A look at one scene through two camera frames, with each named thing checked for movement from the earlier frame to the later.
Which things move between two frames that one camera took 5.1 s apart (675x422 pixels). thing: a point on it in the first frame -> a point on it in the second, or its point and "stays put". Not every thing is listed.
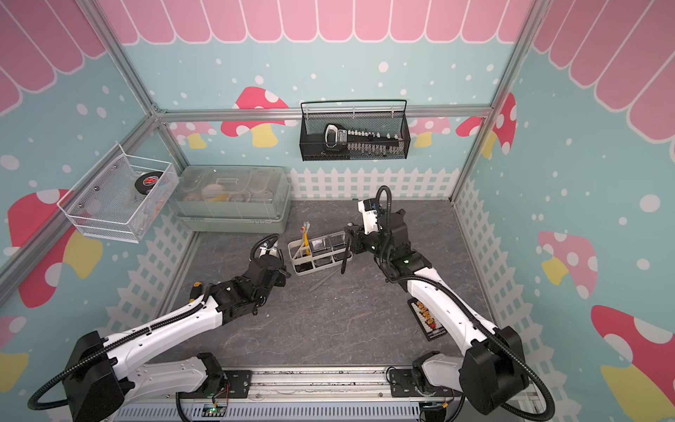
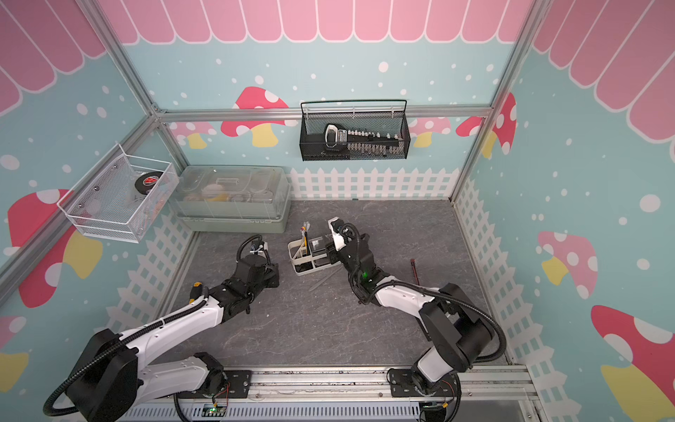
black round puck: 145,182 stays put
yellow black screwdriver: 196,290 stays put
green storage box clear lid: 233,199 stays put
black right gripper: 357,239 -> 334,251
